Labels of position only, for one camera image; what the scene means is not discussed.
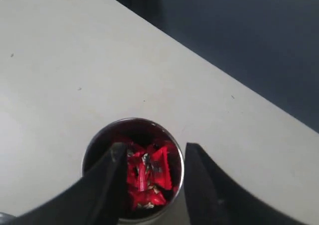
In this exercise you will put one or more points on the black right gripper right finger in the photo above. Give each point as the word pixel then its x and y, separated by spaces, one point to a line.
pixel 213 198

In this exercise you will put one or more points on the small steel cup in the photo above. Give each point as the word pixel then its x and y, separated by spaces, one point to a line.
pixel 143 132

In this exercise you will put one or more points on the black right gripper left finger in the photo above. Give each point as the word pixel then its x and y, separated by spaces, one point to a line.
pixel 96 199

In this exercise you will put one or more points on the red candy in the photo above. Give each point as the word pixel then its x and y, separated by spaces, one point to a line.
pixel 148 175

